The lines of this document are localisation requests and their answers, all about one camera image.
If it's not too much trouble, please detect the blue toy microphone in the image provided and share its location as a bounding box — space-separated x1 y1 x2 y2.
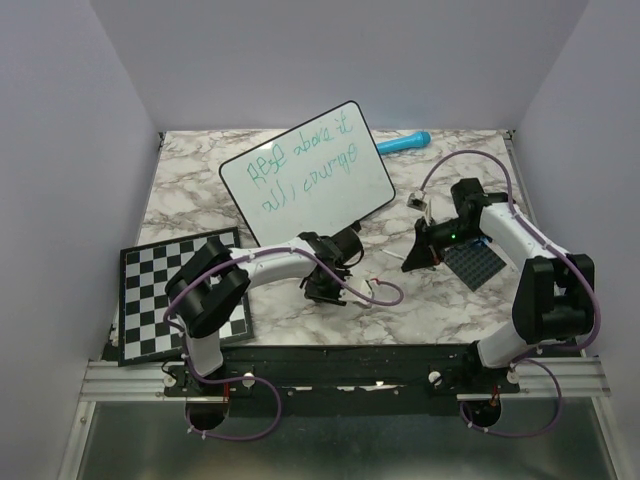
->
376 131 431 155

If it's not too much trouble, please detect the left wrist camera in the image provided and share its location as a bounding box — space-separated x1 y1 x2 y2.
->
340 277 374 308

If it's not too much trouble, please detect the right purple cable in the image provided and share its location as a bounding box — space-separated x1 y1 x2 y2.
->
417 149 601 439

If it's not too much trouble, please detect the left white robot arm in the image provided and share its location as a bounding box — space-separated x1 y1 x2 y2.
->
165 227 364 395

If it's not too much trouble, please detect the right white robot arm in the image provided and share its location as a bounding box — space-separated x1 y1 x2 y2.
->
401 178 599 392

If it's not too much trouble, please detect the aluminium extrusion rail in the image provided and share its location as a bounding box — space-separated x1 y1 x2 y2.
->
80 361 165 403

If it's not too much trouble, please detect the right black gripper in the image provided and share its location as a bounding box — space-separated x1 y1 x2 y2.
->
403 215 486 270

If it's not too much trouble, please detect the black white checkerboard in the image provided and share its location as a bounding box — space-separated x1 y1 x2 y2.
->
117 227 240 367

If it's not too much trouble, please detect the black framed whiteboard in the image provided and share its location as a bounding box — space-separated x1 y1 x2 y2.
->
219 101 396 246

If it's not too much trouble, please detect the grey lego baseplate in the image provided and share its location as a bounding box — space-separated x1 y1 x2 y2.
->
444 240 506 291

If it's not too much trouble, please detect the green whiteboard marker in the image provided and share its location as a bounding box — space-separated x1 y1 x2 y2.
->
381 249 404 260

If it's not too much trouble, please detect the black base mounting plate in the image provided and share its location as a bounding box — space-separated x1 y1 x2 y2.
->
164 344 519 419

